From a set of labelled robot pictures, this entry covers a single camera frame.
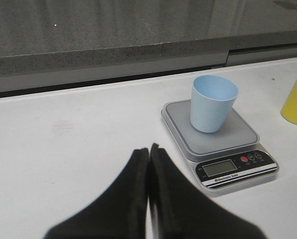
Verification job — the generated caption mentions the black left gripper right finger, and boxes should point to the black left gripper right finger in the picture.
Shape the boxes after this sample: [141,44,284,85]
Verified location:
[148,143,266,239]

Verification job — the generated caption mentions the light blue plastic cup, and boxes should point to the light blue plastic cup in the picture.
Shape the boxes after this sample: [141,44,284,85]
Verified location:
[190,75,238,133]

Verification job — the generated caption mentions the grey stone counter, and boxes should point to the grey stone counter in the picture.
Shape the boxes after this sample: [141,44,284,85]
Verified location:
[0,0,297,98]

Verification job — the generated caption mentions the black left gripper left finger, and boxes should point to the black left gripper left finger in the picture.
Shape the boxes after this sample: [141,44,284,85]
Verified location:
[45,148,149,239]

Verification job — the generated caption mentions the silver digital kitchen scale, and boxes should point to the silver digital kitchen scale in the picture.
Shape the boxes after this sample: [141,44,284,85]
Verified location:
[161,100,279,196]

